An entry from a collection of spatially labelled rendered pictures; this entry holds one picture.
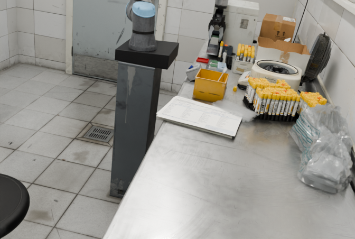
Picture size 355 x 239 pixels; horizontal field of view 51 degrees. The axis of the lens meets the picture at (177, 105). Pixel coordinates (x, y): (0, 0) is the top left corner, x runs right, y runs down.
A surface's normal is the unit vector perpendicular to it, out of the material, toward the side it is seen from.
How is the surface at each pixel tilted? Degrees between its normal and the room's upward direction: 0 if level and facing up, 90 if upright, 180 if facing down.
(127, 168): 90
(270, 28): 88
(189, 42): 90
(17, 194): 1
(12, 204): 1
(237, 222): 0
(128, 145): 90
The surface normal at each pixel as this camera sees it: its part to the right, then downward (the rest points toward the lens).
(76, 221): 0.13, -0.90
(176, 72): -0.18, 0.39
